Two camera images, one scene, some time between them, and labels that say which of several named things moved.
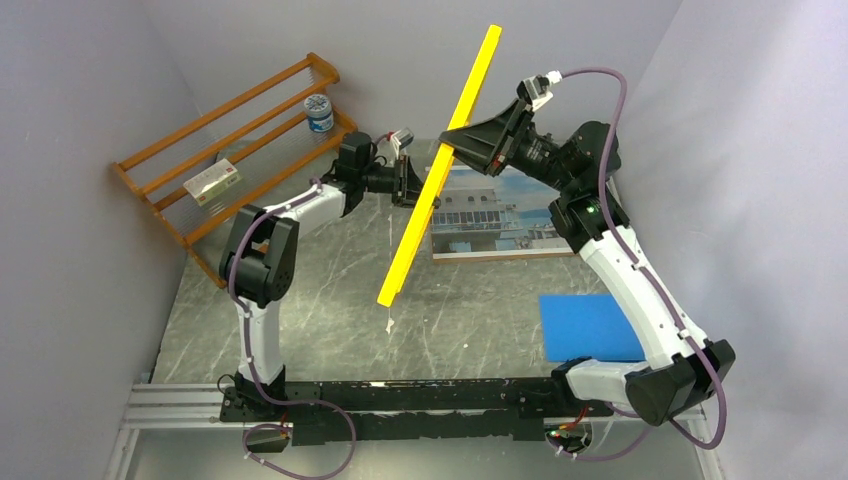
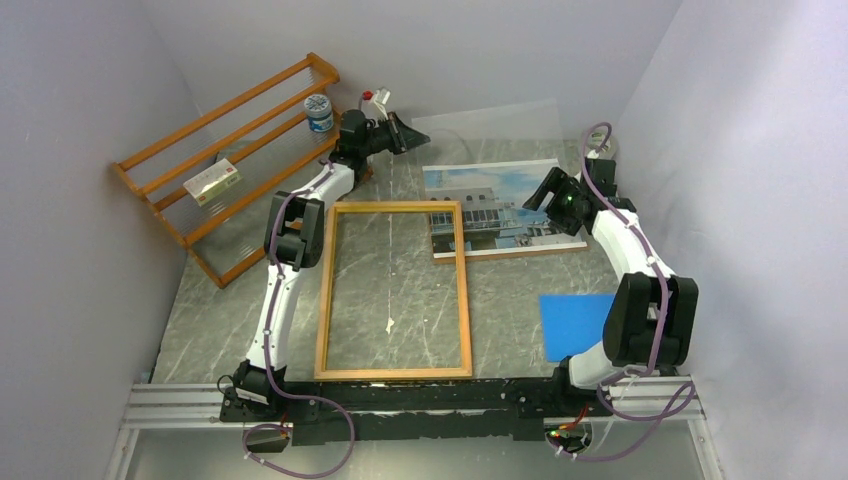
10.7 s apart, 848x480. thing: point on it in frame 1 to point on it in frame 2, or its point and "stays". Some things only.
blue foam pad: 587,325 stays
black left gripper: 408,192 to 407,137
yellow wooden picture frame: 433,181 to 392,206
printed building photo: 479,216 stays
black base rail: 494,408 stays
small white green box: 214,182 stays
